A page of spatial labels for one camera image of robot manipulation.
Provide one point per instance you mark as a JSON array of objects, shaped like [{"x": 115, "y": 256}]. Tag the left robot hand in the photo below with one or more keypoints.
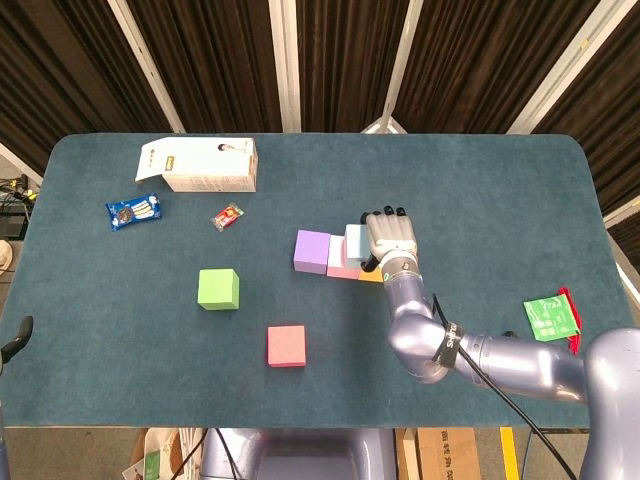
[{"x": 20, "y": 332}]

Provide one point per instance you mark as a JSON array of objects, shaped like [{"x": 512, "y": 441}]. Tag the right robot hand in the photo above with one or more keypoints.
[{"x": 392, "y": 235}]

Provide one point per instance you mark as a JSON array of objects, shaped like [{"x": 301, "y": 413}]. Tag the light blue foam cube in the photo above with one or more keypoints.
[{"x": 356, "y": 242}]

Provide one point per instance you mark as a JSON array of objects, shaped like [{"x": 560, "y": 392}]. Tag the yellow foam cube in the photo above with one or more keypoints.
[{"x": 370, "y": 276}]

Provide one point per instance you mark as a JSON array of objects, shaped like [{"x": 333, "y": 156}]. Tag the purple foam cube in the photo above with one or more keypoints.
[{"x": 311, "y": 250}]

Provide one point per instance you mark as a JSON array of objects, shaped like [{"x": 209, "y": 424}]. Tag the green foam cube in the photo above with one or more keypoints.
[{"x": 217, "y": 287}]

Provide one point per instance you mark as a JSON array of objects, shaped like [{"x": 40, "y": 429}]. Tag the pink foam cube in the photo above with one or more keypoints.
[{"x": 337, "y": 260}]

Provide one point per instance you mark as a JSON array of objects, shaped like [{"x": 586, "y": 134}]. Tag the teal felt table cover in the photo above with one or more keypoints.
[{"x": 350, "y": 175}]

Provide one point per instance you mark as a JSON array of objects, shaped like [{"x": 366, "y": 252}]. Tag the beige round object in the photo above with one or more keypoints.
[{"x": 5, "y": 257}]

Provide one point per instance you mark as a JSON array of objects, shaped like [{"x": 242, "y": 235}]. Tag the black electronic device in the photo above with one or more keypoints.
[{"x": 12, "y": 225}]

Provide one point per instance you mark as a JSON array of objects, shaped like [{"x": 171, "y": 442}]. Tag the red foam cube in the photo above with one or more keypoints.
[{"x": 286, "y": 345}]

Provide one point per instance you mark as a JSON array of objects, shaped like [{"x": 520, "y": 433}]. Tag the blue Oreo cookie packet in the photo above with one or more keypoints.
[{"x": 132, "y": 212}]

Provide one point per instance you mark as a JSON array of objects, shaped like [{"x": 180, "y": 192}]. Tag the small red candy wrapper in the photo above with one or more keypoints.
[{"x": 227, "y": 216}]

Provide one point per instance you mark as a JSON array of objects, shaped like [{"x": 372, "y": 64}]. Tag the green sachet packet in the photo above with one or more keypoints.
[{"x": 550, "y": 320}]

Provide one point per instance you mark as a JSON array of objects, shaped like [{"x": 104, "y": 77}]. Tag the white paper bag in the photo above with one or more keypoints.
[{"x": 155, "y": 460}]

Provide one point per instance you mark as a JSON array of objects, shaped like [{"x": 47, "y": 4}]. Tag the white cardboard carton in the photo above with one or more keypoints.
[{"x": 200, "y": 160}]

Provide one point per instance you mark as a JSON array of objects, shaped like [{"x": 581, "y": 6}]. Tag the wooden plank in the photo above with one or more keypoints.
[{"x": 406, "y": 455}]

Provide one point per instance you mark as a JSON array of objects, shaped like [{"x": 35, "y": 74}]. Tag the brown cardboard box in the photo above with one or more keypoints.
[{"x": 445, "y": 455}]

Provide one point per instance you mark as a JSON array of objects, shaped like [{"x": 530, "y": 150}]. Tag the grey robot torso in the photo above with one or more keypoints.
[{"x": 310, "y": 455}]

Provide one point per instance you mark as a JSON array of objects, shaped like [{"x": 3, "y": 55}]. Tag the dark brown curtain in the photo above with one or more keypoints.
[{"x": 225, "y": 65}]

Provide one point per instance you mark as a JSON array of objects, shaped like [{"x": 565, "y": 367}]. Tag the white frame post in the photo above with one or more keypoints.
[
  {"x": 285, "y": 65},
  {"x": 145, "y": 65},
  {"x": 20, "y": 165},
  {"x": 400, "y": 65},
  {"x": 563, "y": 65},
  {"x": 622, "y": 214}
]

